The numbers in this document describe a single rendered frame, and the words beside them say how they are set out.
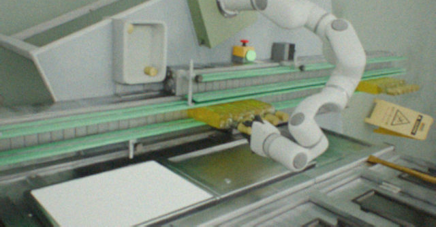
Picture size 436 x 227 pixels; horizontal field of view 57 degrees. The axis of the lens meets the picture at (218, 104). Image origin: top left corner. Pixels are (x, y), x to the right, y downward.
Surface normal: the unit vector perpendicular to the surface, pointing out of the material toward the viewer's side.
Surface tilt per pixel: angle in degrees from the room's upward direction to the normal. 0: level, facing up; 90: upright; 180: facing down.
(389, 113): 76
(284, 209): 0
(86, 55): 0
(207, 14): 4
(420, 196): 90
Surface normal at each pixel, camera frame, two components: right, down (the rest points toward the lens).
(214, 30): 0.69, 0.17
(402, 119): -0.40, -0.34
